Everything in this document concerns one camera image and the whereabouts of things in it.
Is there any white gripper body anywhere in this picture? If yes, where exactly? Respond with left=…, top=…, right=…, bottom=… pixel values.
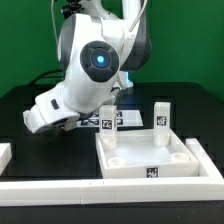
left=23, top=83, right=80, bottom=134

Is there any white square table top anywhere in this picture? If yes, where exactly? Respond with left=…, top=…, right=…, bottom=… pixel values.
left=96, top=129, right=199, bottom=179

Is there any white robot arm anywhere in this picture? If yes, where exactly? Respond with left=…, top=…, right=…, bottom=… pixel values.
left=23, top=0, right=150, bottom=133

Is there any white block at left edge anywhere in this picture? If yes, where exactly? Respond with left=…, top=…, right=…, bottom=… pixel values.
left=0, top=143, right=12, bottom=175

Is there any white marker sheet with tags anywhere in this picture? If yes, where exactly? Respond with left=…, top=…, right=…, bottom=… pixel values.
left=77, top=110, right=143, bottom=127

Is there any white L-shaped obstacle fence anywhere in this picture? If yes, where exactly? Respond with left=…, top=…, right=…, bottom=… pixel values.
left=0, top=138, right=224, bottom=207

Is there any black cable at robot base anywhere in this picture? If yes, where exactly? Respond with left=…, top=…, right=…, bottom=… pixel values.
left=29, top=68, right=66, bottom=86

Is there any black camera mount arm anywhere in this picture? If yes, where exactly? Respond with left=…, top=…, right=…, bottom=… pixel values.
left=61, top=0, right=82, bottom=19

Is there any grey thin cable left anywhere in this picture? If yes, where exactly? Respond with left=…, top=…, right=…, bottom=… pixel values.
left=50, top=0, right=61, bottom=44

